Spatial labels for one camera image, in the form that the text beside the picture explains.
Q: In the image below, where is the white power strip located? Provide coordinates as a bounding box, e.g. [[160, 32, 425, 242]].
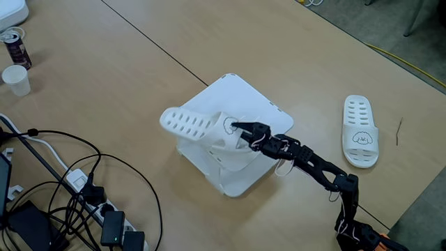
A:
[[65, 168, 150, 251]]

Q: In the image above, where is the white box device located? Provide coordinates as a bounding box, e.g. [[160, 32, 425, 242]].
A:
[[0, 0, 30, 32]]

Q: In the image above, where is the white paper cup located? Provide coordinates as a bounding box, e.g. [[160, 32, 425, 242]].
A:
[[1, 64, 31, 98]]

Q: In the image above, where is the black power adapter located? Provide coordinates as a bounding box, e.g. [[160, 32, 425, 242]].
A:
[[122, 230, 146, 251]]

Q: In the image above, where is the white plastic shoe rack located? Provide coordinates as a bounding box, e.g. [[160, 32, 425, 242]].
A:
[[172, 73, 295, 198]]

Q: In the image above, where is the black adapter with green light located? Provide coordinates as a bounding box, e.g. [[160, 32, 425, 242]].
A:
[[100, 210, 125, 248]]

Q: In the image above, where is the small thin twig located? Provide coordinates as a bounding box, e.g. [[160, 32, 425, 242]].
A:
[[395, 116, 404, 146]]

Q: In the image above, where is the yellow floor cable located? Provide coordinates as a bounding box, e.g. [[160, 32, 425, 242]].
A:
[[364, 42, 446, 89]]

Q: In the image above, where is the black plug charger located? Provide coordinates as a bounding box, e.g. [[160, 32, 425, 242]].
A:
[[80, 172, 107, 206]]

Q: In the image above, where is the purple drink can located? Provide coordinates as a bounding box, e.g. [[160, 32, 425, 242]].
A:
[[3, 31, 33, 70]]

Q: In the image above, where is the dark laptop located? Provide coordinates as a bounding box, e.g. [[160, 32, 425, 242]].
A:
[[0, 153, 12, 219]]

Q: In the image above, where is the grey chair leg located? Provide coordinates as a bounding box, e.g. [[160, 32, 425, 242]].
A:
[[403, 0, 426, 38]]

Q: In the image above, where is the white power strip cable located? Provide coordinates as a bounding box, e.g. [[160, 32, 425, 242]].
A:
[[0, 113, 70, 172]]

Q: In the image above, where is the black flat case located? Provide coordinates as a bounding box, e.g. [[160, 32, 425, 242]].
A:
[[6, 200, 70, 251]]

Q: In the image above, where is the black cable with ferrite bead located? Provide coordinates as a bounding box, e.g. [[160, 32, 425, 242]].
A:
[[1, 128, 102, 178]]

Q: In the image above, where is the white coiled cable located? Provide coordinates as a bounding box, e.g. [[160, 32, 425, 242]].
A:
[[0, 26, 26, 43]]

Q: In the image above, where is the white printed bracket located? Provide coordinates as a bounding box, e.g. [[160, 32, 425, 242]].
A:
[[6, 184, 25, 201], [1, 146, 15, 162]]

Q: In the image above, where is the white slipper with dog print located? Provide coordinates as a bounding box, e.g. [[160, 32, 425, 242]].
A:
[[159, 107, 261, 165], [341, 94, 380, 169]]

